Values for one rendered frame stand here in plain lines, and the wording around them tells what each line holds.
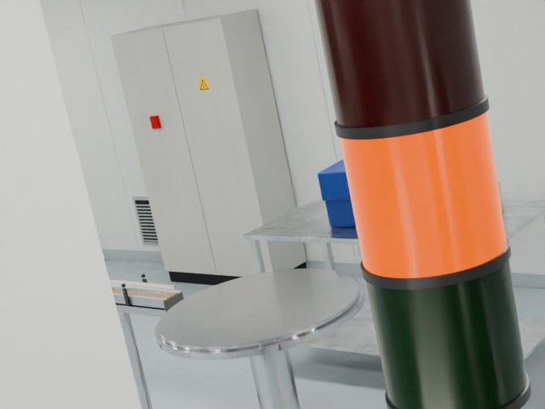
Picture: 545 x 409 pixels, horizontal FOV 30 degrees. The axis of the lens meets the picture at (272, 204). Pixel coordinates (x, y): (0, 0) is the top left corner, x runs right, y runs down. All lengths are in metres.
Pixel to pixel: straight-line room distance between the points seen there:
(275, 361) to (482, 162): 4.13
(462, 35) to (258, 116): 7.02
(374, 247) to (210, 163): 7.21
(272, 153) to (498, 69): 1.91
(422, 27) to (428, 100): 0.02
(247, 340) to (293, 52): 3.61
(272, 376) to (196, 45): 3.45
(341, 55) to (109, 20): 8.31
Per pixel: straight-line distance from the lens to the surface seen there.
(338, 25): 0.31
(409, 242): 0.32
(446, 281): 0.32
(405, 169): 0.31
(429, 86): 0.31
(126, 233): 9.21
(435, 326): 0.33
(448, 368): 0.33
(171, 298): 4.81
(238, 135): 7.25
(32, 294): 1.95
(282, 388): 4.49
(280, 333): 4.04
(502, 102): 6.46
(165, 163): 7.88
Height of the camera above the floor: 2.36
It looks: 13 degrees down
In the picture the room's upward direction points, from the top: 12 degrees counter-clockwise
